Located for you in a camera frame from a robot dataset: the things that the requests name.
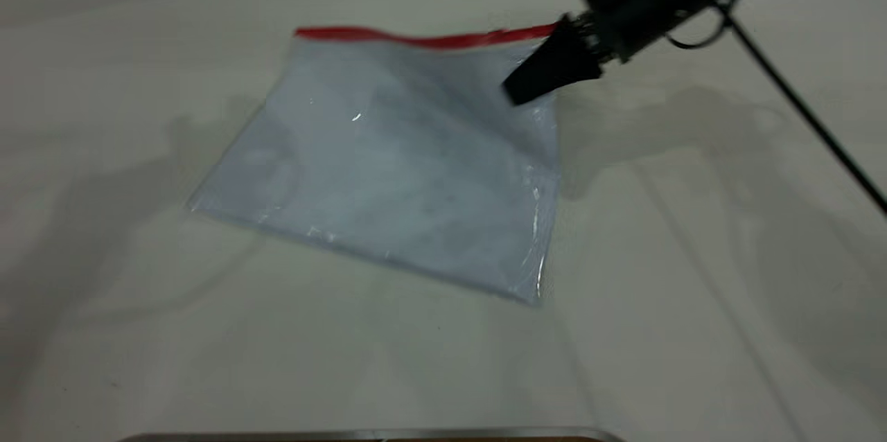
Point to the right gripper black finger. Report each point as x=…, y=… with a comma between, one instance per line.
x=565, y=75
x=547, y=54

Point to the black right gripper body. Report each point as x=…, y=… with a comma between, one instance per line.
x=634, y=9

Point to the clear plastic bag red zipper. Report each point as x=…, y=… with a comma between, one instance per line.
x=409, y=172

